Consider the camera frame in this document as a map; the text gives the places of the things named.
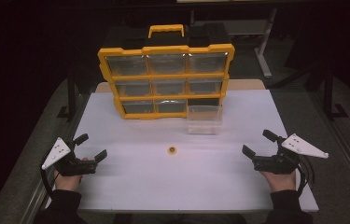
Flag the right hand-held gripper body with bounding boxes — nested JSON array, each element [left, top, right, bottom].
[[252, 133, 330, 175]]

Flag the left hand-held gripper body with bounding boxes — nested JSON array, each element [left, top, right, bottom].
[[40, 136, 98, 177]]

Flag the clear plastic drawer box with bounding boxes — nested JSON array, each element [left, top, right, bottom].
[[186, 105, 224, 136]]

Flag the yellow black organizer cabinet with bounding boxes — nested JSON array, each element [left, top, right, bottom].
[[97, 23, 236, 121]]

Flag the person's left hand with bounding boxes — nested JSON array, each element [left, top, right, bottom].
[[53, 169, 84, 193]]

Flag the person's right hand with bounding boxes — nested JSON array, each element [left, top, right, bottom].
[[259, 169, 298, 193]]

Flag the black metal stand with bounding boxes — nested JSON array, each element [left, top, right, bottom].
[[56, 68, 81, 123], [322, 65, 350, 121]]

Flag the beige wooden board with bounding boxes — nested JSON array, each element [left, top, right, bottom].
[[95, 78, 267, 94]]

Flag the grid of clear cabinet drawers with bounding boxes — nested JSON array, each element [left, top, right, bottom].
[[105, 51, 230, 115]]

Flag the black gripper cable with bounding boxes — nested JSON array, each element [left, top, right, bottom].
[[295, 154, 316, 198], [39, 163, 59, 199]]

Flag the white metal desk frame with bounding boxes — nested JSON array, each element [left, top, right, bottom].
[[189, 7, 279, 79]]

